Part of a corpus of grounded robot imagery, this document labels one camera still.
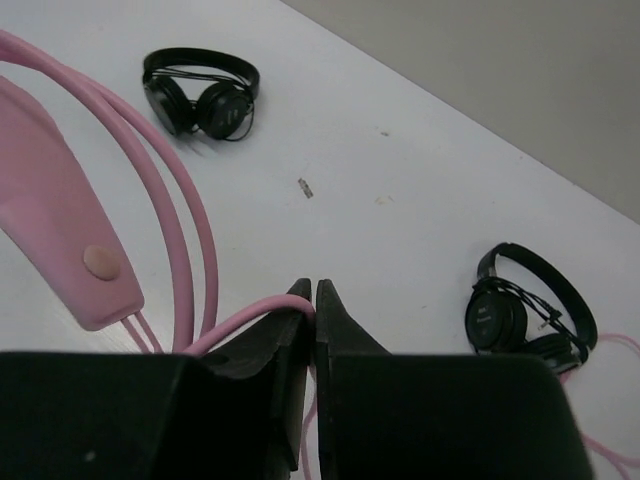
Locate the black headphones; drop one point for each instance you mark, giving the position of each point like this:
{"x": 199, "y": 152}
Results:
{"x": 221, "y": 108}
{"x": 504, "y": 318}

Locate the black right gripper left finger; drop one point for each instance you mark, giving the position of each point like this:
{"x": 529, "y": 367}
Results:
{"x": 235, "y": 413}

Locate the black headphones on right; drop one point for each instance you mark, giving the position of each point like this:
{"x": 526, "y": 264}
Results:
{"x": 504, "y": 318}

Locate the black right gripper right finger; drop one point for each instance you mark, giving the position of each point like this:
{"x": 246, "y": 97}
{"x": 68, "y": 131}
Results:
{"x": 390, "y": 416}

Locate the black headphones on left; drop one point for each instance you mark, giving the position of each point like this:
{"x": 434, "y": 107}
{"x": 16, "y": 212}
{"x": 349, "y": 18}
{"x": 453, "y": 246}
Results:
{"x": 221, "y": 108}

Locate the pink gaming headset with cable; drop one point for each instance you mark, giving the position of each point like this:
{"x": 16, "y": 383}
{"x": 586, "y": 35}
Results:
{"x": 50, "y": 211}

